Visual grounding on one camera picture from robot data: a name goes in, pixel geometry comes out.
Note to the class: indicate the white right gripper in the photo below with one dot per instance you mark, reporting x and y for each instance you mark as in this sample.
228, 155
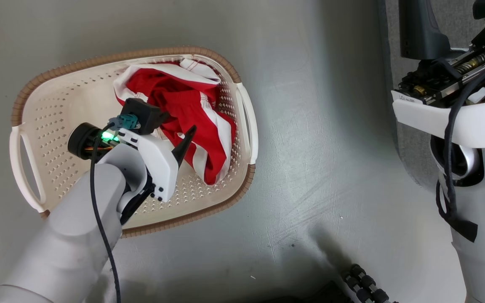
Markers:
423, 115

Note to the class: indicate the grey fabric sofa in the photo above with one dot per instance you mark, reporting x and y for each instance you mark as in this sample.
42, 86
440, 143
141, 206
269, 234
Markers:
392, 38

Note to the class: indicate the cream perforated laundry basket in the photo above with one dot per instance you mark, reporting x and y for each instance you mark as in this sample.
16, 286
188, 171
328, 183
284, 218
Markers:
57, 126

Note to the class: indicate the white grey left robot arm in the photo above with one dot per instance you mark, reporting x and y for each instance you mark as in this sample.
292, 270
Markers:
70, 235

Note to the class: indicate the black beaded flexible leg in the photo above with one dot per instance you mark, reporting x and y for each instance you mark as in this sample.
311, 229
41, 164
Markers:
364, 284

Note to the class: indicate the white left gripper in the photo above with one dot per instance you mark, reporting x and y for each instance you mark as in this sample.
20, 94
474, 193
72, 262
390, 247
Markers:
160, 168

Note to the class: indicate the red and white jersey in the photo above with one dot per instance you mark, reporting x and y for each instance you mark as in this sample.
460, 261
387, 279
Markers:
179, 101

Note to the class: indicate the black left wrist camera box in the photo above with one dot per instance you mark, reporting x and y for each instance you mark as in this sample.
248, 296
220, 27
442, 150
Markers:
147, 115

